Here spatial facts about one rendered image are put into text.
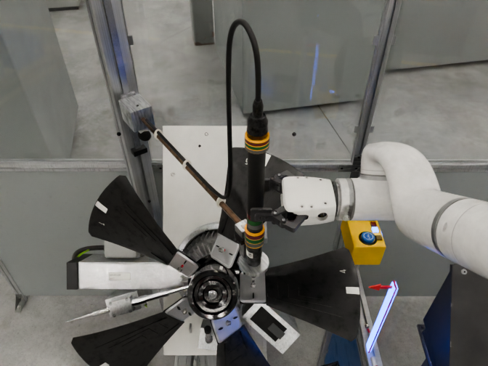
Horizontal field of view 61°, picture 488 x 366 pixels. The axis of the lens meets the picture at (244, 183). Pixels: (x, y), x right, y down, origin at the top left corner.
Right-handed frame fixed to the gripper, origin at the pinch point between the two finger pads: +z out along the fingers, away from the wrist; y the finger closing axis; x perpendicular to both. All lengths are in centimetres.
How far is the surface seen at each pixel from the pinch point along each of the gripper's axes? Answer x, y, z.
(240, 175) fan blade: -10.6, 19.6, 3.5
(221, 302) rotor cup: -26.9, -6.4, 7.6
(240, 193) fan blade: -13.1, 15.6, 3.5
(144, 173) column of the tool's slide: -43, 58, 40
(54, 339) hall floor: -148, 47, 102
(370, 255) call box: -45, 21, -37
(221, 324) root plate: -35.4, -7.1, 8.0
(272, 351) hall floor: -148, 41, -12
